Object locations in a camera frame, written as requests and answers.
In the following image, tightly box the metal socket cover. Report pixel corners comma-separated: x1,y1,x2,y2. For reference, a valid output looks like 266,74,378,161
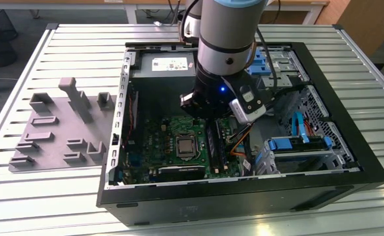
175,132,199,160

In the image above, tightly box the brown wooden cabinet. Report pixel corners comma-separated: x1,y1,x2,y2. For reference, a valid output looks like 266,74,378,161
338,0,384,58

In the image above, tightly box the black PC case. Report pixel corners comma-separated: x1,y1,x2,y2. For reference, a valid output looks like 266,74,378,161
95,41,384,226

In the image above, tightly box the black graphics card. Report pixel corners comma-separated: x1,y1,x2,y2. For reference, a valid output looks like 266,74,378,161
148,164,208,183

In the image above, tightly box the black camera cable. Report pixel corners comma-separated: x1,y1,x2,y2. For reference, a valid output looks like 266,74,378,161
254,23,280,89
180,0,202,46

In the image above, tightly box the black cable bundle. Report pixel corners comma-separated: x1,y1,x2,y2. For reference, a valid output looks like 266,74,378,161
226,85,306,146

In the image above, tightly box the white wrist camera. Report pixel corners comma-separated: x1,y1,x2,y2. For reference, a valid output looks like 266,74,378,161
228,85,267,124

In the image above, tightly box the hard disk in blue carrier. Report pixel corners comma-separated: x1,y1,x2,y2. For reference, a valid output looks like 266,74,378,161
266,136,334,154

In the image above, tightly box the grey power supply unit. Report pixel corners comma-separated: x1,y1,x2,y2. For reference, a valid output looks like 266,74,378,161
128,53,199,116

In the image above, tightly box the grey parts rack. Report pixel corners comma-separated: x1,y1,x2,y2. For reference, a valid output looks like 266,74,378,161
7,77,119,174

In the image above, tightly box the grey cable with connector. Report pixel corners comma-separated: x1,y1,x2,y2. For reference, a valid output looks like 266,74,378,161
154,0,188,28

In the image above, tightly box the silver CPU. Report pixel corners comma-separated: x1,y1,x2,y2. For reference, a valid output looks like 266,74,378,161
178,140,195,152

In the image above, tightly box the orange wire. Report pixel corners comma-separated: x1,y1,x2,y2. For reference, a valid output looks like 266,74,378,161
230,124,255,158

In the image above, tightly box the silver metal disk bay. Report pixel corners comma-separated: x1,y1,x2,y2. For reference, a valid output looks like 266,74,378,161
262,136,348,177

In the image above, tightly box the silver metal drive cage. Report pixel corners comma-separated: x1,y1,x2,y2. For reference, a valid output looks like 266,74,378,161
251,46,311,104

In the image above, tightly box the green motherboard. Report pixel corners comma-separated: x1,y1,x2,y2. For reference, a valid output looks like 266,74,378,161
142,115,246,184

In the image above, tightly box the blue plastic drive latch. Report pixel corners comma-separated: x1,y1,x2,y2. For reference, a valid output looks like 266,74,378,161
250,48,274,76

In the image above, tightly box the blue data cable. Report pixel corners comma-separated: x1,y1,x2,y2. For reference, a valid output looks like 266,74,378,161
291,112,311,144

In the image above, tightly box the red flat data cable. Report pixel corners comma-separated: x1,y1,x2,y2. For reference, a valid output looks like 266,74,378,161
303,119,316,136

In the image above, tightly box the wooden desk white frame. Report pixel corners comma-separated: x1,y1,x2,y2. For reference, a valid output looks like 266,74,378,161
124,0,331,25
0,0,127,11

